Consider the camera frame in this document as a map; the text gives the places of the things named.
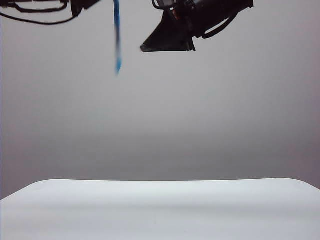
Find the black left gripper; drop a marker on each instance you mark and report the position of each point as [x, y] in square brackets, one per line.
[81, 5]

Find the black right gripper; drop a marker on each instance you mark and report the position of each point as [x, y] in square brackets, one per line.
[212, 10]

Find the blue clear pen body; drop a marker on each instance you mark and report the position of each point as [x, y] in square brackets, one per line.
[118, 42]

